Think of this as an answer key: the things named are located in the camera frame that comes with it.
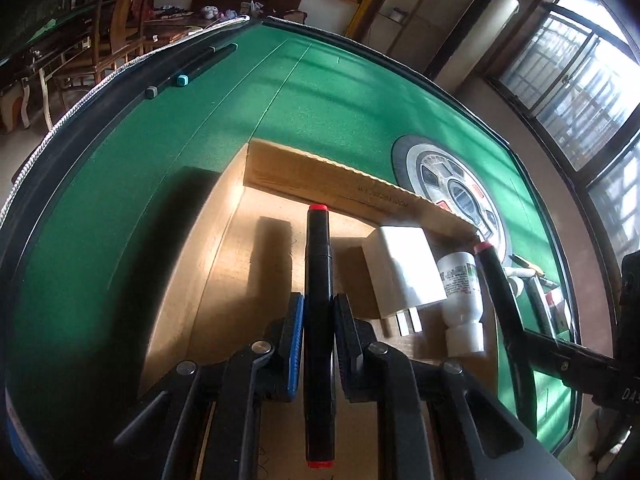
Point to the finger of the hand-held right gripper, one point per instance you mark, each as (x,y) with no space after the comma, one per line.
(575,360)

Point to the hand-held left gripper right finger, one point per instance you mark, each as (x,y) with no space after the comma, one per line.
(342,345)

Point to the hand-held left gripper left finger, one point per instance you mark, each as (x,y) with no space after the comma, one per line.
(296,345)

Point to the clear candle box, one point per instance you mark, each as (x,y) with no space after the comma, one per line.
(552,305)

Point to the black marker with red caps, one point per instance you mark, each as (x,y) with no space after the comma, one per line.
(320,270)

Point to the cardboard box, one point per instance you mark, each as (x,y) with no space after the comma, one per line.
(225,270)

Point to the black ballpoint pen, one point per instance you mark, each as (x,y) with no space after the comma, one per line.
(526,264)

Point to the black marker with pink cap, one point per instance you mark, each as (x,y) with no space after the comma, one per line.
(495,285)

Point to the white fluffy cloth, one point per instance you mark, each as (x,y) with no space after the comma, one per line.
(595,440)

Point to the white charger plug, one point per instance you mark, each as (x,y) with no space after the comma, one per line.
(400,270)

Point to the small white object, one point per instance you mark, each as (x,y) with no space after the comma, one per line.
(514,282)

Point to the small white bottle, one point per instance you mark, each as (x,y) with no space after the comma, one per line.
(457,280)

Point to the round table control panel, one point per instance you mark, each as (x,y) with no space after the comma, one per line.
(450,180)

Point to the barred window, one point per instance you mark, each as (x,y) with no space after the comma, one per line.
(575,75)

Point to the black marker with teal cap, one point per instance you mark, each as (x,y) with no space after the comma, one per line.
(207,62)

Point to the black marker with grey cap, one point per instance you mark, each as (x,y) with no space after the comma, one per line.
(182,71)

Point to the wooden side table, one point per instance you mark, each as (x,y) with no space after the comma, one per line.
(180,25)

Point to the white standing air conditioner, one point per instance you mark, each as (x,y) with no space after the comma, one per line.
(480,30)

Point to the white carved chair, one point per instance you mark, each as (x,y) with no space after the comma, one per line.
(25,100)

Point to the wooden chair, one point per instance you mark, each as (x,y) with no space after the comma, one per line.
(125,20)

